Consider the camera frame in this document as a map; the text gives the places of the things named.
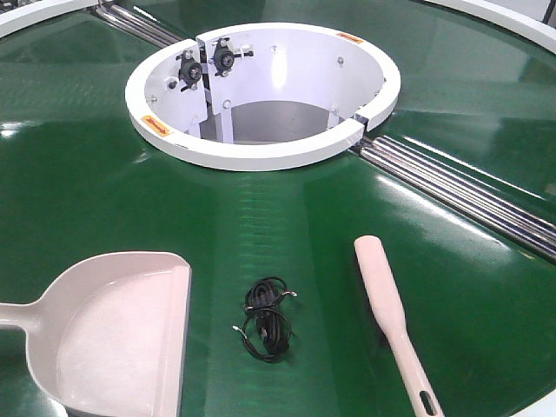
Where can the beige hand broom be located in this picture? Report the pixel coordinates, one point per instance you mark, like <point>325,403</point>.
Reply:
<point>388,310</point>

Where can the beige plastic dustpan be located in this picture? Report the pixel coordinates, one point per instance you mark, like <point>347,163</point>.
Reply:
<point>108,336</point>

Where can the orange arrow sticker front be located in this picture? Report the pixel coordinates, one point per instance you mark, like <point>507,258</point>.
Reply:
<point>156,125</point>

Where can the orange sticker rear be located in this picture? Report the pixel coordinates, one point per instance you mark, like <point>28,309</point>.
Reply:
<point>350,37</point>

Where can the steel rollers right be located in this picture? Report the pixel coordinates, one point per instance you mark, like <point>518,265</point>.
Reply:
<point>466,194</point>

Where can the steel rollers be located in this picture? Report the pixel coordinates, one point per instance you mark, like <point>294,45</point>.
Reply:
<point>134,23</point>
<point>466,194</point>

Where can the steel rollers top left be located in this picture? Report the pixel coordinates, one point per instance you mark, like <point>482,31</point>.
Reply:
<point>134,23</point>

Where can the white outer rim right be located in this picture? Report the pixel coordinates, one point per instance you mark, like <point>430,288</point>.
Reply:
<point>520,24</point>

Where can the white rim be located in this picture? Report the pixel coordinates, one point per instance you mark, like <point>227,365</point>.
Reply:
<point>520,24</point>
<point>32,13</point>

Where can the white outer rim left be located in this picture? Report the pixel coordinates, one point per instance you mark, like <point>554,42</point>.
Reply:
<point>32,13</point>

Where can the white central ring housing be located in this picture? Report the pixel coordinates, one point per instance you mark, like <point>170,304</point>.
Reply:
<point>305,96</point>

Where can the right black bearing mount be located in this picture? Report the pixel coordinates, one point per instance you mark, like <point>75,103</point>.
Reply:
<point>223,58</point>

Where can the black bearing mount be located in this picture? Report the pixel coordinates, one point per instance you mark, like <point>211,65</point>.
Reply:
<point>223,58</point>
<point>190,71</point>

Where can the left black bearing mount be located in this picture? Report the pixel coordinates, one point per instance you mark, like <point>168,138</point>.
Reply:
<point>190,71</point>

